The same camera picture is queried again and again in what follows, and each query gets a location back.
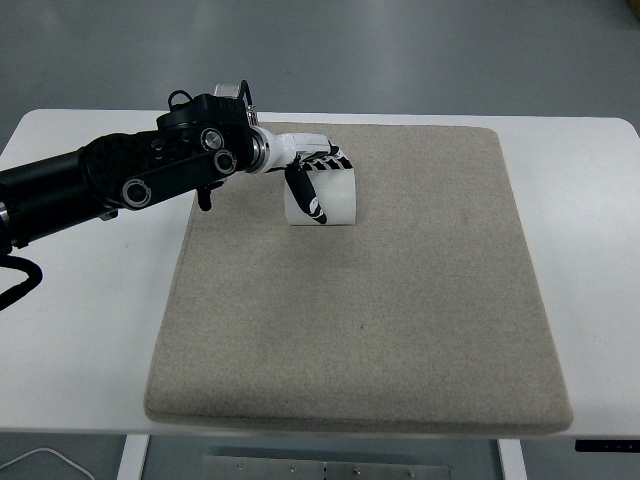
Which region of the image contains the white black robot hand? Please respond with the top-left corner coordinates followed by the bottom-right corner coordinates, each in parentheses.
top-left (260, 130), bottom-right (355, 226)

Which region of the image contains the black table control box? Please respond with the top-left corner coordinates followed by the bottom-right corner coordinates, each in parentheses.
top-left (574, 439), bottom-right (640, 454)

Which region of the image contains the white floor cable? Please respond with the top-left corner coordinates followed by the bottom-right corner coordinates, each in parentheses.
top-left (0, 446), bottom-right (94, 480)

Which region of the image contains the grey metal plate with screws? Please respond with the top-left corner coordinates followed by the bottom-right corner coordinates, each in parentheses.
top-left (201, 454), bottom-right (452, 480)

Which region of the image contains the white table leg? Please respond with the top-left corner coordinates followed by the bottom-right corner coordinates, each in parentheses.
top-left (117, 434), bottom-right (151, 480)
top-left (496, 438), bottom-right (527, 480)

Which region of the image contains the beige fabric mat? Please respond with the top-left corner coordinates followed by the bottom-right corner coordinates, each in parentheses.
top-left (144, 121), bottom-right (575, 435)

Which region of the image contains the white ribbed cup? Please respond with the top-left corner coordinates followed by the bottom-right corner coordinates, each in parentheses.
top-left (283, 167), bottom-right (359, 228)

